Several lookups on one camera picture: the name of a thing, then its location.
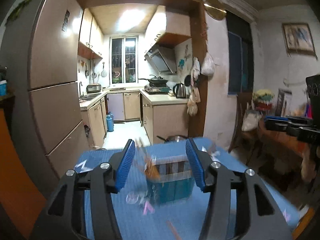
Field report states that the kitchen window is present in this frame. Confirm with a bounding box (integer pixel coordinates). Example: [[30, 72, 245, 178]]
[[110, 36, 138, 85]]

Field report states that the black product box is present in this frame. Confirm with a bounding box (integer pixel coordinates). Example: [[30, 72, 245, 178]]
[[274, 88, 292, 117]]

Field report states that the dark wooden side table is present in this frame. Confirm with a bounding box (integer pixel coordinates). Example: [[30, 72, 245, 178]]
[[258, 119, 319, 194]]

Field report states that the orange wooden cabinet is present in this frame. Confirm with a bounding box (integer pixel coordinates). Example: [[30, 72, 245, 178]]
[[1, 95, 46, 239]]

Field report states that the wooden chair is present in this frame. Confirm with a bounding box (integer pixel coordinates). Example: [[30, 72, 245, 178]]
[[228, 92, 260, 165]]

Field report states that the blue star patterned tablecloth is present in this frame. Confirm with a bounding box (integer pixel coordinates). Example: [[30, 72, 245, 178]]
[[74, 141, 299, 239]]

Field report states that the teal perforated utensil holder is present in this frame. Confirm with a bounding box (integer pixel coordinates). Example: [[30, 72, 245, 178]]
[[145, 155, 195, 205]]

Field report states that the dark curtained window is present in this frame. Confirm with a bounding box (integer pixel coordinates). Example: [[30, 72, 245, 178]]
[[226, 12, 254, 95]]

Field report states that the blue gas bottle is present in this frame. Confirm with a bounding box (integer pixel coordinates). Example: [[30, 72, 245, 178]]
[[106, 112, 114, 132]]

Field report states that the white hanging plastic bag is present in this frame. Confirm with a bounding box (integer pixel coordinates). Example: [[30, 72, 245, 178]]
[[201, 52, 215, 76]]

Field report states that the toaster oven on counter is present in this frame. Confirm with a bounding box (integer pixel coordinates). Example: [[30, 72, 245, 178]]
[[86, 83, 102, 94]]

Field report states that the steel electric kettle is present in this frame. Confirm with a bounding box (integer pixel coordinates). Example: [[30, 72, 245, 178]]
[[172, 83, 187, 99]]

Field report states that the gas stove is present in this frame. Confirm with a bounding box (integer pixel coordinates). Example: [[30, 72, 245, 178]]
[[144, 85, 170, 94]]

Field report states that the black wok on stove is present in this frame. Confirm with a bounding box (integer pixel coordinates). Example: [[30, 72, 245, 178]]
[[139, 76, 168, 86]]

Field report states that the steel range hood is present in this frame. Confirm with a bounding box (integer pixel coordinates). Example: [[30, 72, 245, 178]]
[[144, 44, 177, 75]]

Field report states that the silver multi-door refrigerator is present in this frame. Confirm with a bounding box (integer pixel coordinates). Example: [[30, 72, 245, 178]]
[[1, 0, 89, 197]]

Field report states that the framed wall picture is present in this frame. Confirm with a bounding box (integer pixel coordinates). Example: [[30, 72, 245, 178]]
[[281, 23, 318, 59]]

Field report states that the round gold wall clock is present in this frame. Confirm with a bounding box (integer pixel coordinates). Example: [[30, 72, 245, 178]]
[[203, 0, 227, 21]]

